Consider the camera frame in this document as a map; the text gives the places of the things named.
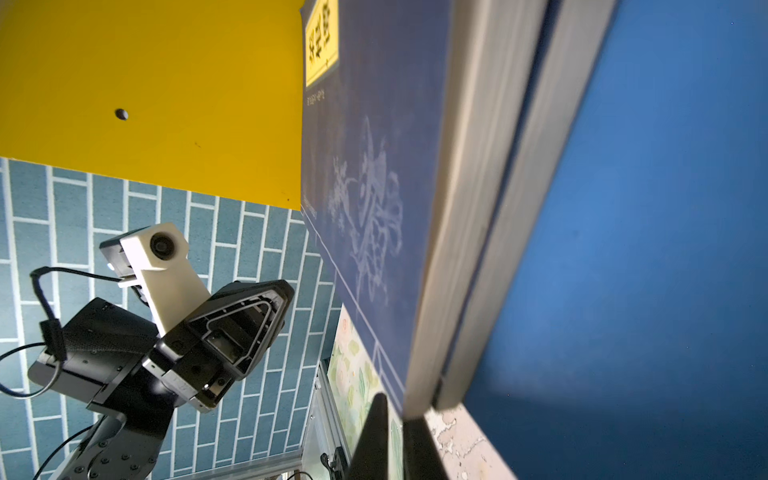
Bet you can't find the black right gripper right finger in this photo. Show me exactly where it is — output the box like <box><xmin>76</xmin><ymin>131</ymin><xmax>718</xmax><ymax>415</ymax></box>
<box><xmin>402</xmin><ymin>417</ymin><xmax>448</xmax><ymax>480</ymax></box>

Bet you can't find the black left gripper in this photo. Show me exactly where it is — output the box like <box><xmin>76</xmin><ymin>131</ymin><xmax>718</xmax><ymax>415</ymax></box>
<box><xmin>27</xmin><ymin>280</ymin><xmax>295</xmax><ymax>413</ymax></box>

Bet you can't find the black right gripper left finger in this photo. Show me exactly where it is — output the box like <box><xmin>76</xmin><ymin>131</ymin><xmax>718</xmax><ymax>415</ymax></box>
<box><xmin>346</xmin><ymin>392</ymin><xmax>389</xmax><ymax>480</ymax></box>

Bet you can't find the blue book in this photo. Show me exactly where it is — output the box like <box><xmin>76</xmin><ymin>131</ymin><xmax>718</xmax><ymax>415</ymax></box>
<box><xmin>433</xmin><ymin>1</ymin><xmax>616</xmax><ymax>410</ymax></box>
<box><xmin>301</xmin><ymin>1</ymin><xmax>547</xmax><ymax>419</ymax></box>

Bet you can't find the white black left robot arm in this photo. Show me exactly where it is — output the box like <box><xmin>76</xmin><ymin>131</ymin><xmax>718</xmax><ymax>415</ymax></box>
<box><xmin>28</xmin><ymin>280</ymin><xmax>294</xmax><ymax>479</ymax></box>

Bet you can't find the yellow pink blue bookshelf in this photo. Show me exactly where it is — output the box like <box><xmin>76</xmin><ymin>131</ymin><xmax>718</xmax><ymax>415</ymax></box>
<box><xmin>1</xmin><ymin>1</ymin><xmax>767</xmax><ymax>479</ymax></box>

